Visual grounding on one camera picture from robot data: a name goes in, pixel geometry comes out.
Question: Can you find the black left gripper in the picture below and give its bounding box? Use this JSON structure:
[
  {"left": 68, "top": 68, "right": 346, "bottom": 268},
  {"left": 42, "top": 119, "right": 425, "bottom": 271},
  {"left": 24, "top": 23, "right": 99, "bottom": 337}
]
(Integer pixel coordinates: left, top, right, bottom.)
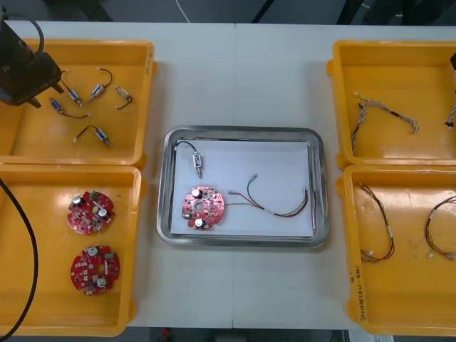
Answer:
[{"left": 6, "top": 52, "right": 68, "bottom": 109}]

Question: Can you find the metal solenoid with black cable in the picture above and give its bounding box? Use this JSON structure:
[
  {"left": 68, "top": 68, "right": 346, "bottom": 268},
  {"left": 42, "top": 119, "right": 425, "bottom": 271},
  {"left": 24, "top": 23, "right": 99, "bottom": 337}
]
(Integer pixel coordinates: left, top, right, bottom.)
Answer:
[{"left": 174, "top": 140, "right": 205, "bottom": 180}]

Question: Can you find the round red circuit board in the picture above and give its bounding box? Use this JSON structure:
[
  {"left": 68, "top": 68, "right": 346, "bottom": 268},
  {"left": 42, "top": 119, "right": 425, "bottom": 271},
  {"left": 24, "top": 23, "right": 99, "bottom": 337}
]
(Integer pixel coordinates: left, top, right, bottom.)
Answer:
[
  {"left": 66, "top": 190, "right": 117, "bottom": 237},
  {"left": 70, "top": 244, "right": 120, "bottom": 296},
  {"left": 182, "top": 184, "right": 228, "bottom": 231}
]

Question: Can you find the red black green-yellow wire harness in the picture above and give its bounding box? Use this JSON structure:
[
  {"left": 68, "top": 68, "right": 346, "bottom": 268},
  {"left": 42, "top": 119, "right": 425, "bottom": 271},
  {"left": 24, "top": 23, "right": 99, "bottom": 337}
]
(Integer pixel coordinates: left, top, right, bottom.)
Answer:
[
  {"left": 358, "top": 182, "right": 395, "bottom": 264},
  {"left": 423, "top": 195, "right": 456, "bottom": 262},
  {"left": 224, "top": 172, "right": 311, "bottom": 218}
]

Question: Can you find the yellow-orange plastic bin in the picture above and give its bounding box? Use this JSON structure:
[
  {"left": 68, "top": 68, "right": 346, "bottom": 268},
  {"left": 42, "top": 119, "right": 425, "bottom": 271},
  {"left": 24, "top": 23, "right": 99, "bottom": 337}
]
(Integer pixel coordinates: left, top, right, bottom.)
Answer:
[
  {"left": 326, "top": 39, "right": 456, "bottom": 168},
  {"left": 0, "top": 163, "right": 144, "bottom": 338},
  {"left": 336, "top": 164, "right": 456, "bottom": 338},
  {"left": 0, "top": 38, "right": 158, "bottom": 168}
]

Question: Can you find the steel tray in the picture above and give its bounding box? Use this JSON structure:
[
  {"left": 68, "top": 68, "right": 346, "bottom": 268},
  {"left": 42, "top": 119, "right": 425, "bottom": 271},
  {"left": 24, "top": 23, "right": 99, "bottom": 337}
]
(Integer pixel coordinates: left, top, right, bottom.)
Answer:
[{"left": 155, "top": 124, "right": 329, "bottom": 249}]

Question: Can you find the blue label solenoid with cable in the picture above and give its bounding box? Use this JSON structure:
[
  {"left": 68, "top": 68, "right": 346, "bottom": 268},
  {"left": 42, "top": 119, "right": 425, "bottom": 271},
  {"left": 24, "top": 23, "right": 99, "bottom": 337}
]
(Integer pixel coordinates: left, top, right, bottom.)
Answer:
[
  {"left": 73, "top": 125, "right": 114, "bottom": 148},
  {"left": 48, "top": 95, "right": 92, "bottom": 120},
  {"left": 58, "top": 69, "right": 85, "bottom": 108},
  {"left": 87, "top": 67, "right": 114, "bottom": 103}
]

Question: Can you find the blue-white twisted wire harness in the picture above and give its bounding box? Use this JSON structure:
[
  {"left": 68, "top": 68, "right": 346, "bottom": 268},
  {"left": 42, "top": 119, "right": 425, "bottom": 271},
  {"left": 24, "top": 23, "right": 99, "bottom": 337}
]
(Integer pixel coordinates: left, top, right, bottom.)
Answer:
[{"left": 444, "top": 105, "right": 456, "bottom": 131}]

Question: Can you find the white label solenoid with cable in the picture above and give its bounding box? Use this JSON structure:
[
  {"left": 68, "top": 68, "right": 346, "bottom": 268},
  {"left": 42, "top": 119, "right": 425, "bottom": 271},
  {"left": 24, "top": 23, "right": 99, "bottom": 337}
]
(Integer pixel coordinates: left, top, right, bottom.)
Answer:
[{"left": 114, "top": 86, "right": 135, "bottom": 110}]

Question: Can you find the white-grey twisted wire harness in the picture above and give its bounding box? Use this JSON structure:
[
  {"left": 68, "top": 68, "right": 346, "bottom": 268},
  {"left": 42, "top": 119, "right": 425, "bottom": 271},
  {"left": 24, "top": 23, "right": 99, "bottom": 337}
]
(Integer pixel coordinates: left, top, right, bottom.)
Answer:
[{"left": 350, "top": 91, "right": 421, "bottom": 156}]

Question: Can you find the thin white cable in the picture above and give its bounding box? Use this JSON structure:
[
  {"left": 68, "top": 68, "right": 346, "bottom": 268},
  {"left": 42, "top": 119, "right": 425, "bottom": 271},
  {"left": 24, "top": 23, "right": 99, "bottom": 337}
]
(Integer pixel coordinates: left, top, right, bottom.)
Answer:
[{"left": 175, "top": 0, "right": 191, "bottom": 24}]

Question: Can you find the thick black cable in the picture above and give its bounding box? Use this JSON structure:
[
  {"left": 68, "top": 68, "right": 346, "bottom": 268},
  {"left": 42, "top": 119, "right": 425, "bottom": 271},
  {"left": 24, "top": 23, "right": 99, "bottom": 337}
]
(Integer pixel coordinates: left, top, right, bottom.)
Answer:
[{"left": 0, "top": 177, "right": 39, "bottom": 340}]

